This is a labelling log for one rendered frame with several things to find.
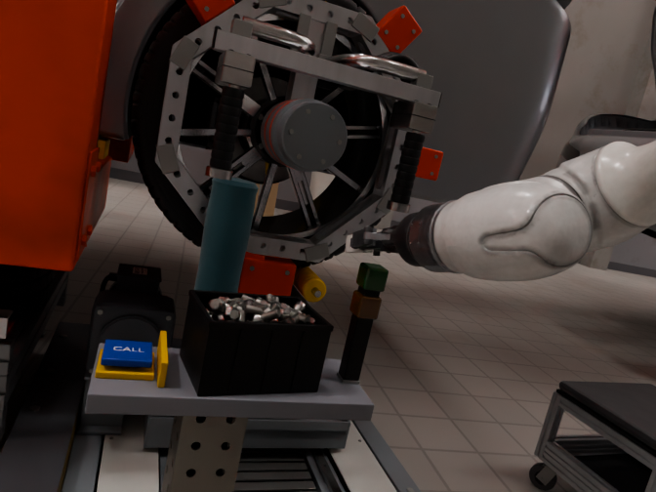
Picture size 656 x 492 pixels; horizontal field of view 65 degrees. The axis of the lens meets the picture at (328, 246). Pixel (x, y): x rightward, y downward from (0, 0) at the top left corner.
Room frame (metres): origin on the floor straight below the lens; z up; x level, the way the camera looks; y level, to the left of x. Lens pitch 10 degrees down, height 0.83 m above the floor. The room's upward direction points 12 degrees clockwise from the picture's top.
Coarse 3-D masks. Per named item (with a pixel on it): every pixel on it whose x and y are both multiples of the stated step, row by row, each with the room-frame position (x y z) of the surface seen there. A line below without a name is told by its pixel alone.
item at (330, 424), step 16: (144, 416) 1.17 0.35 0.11; (160, 416) 1.12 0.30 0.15; (144, 432) 1.09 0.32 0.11; (160, 432) 1.08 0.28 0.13; (256, 432) 1.16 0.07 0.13; (272, 432) 1.17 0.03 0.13; (288, 432) 1.19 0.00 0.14; (304, 432) 1.20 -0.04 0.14; (320, 432) 1.22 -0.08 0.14; (336, 432) 1.23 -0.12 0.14
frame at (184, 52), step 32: (256, 0) 1.07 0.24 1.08; (288, 0) 1.14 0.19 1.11; (320, 0) 1.12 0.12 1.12; (192, 32) 1.04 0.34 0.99; (352, 32) 1.15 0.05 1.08; (160, 128) 1.02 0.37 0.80; (160, 160) 1.02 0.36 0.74; (384, 160) 1.24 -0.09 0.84; (192, 192) 1.09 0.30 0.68; (384, 192) 1.20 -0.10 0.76; (352, 224) 1.18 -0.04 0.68; (288, 256) 1.13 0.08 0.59; (320, 256) 1.16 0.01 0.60
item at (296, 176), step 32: (192, 64) 1.12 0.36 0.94; (352, 96) 1.42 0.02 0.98; (192, 128) 1.15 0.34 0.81; (256, 128) 1.23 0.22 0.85; (352, 128) 1.27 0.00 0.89; (384, 128) 1.28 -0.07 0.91; (256, 160) 1.20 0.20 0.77; (352, 160) 1.43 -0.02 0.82; (352, 192) 1.32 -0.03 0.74; (256, 224) 1.21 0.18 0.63; (288, 224) 1.32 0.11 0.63; (320, 224) 1.26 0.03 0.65
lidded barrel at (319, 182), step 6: (312, 174) 5.97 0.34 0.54; (318, 174) 5.87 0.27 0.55; (324, 174) 5.82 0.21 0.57; (330, 174) 5.80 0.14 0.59; (312, 180) 5.95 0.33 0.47; (318, 180) 5.86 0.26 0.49; (324, 180) 5.82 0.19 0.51; (330, 180) 5.80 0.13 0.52; (312, 186) 5.93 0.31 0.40; (318, 186) 5.85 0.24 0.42; (324, 186) 5.82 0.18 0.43; (312, 192) 5.92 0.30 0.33; (318, 192) 5.85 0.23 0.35; (312, 198) 5.91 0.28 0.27
